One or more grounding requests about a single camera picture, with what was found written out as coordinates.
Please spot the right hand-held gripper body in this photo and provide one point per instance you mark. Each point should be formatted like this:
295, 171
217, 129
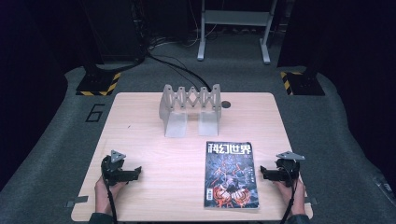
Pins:
288, 168

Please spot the grey tape strip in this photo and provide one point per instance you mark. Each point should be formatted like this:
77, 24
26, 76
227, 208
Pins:
76, 201
311, 200

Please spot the person's left hand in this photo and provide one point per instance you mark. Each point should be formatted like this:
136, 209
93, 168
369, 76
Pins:
102, 194

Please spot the grey expandable metal book rack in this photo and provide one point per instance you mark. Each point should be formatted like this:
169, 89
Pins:
190, 109

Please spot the dark round table grommet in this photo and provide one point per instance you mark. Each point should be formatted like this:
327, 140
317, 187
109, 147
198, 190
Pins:
226, 104

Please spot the dark illustrated magazine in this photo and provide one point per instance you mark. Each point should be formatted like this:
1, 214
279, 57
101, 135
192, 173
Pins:
231, 174

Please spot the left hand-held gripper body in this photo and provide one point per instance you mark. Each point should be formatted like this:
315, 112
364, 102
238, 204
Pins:
112, 169

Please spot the black yellow-striped stand base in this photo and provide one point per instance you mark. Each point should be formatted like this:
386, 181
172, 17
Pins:
99, 82
300, 82

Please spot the white metal stand frame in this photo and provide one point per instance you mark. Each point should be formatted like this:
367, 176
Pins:
236, 18

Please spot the person's right hand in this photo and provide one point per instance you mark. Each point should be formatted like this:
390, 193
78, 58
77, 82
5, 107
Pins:
295, 196

